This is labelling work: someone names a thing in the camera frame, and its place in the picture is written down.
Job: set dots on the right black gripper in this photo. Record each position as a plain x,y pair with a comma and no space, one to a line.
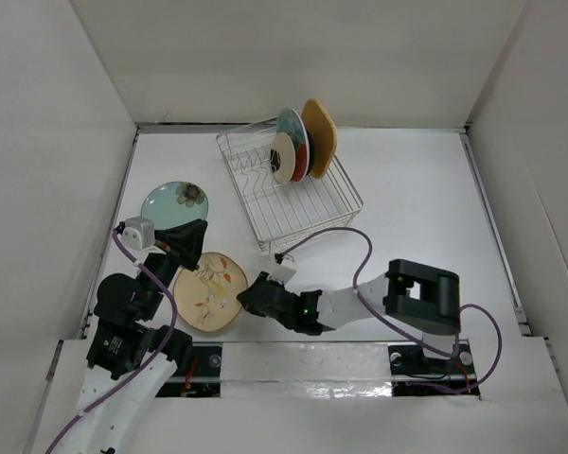
245,294

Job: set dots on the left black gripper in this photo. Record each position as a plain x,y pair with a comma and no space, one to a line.
185,240

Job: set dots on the beige bird painted plate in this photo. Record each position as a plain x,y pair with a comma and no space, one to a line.
207,298

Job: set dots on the cream bowl with black marks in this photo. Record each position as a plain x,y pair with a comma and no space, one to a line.
282,157

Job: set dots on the red and teal plate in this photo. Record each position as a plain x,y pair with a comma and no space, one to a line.
290,122

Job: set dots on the orange woven square plate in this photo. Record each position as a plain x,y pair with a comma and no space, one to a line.
322,129

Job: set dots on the small black plate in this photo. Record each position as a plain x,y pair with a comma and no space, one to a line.
313,152

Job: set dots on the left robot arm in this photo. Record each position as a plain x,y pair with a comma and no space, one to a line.
128,362

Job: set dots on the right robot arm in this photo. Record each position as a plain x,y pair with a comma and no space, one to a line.
420,302

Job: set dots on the teal flower plate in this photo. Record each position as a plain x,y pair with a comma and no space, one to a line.
173,204

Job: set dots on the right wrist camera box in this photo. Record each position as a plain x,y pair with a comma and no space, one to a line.
283,270

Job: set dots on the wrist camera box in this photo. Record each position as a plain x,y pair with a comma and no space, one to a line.
138,234
283,270

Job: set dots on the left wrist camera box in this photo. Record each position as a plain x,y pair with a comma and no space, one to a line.
138,234

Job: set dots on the silver wire dish rack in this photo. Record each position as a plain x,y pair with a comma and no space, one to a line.
280,214

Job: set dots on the metal base rail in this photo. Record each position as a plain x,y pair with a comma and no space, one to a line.
320,370

